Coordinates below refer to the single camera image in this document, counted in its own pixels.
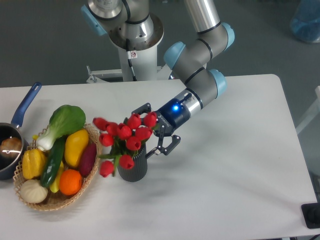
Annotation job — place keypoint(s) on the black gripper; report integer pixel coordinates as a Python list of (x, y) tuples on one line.
[(172, 115)]

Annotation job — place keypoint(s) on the dark grey ribbed vase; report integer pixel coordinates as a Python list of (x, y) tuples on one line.
[(139, 170)]

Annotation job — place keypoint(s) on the yellow bell pepper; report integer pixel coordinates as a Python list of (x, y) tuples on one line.
[(33, 163)]

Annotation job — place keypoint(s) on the yellow banana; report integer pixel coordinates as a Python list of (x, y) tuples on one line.
[(55, 186)]

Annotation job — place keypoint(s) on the purple sweet potato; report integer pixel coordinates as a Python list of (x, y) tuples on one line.
[(87, 159)]

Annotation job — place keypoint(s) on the green bok choy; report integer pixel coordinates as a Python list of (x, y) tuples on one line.
[(65, 120)]

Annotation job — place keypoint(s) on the brown bread roll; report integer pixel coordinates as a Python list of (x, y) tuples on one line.
[(11, 147)]

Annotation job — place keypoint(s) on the blue saucepan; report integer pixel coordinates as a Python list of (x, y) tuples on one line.
[(12, 129)]

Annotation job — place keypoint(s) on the black device at edge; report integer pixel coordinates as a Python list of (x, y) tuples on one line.
[(311, 214)]

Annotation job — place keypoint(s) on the green cucumber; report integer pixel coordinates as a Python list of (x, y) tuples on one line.
[(54, 160)]

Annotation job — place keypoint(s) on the orange fruit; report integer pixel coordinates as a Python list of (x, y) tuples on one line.
[(70, 182)]

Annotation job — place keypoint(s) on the white furniture frame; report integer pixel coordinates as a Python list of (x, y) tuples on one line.
[(310, 113)]

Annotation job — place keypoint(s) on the blue translucent container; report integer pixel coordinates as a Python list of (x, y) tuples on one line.
[(305, 24)]

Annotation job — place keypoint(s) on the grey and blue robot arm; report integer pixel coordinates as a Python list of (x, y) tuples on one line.
[(188, 63)]

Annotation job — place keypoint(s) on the white steamed bun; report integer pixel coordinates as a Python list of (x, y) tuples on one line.
[(32, 192)]

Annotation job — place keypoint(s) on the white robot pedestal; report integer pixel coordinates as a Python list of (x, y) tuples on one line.
[(137, 46)]

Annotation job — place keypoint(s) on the woven wicker basket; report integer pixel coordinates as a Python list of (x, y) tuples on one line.
[(56, 201)]

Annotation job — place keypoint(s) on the red tulip bouquet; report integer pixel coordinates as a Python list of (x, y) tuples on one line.
[(126, 140)]

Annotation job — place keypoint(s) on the yellow mango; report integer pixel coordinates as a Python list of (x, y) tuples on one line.
[(74, 146)]

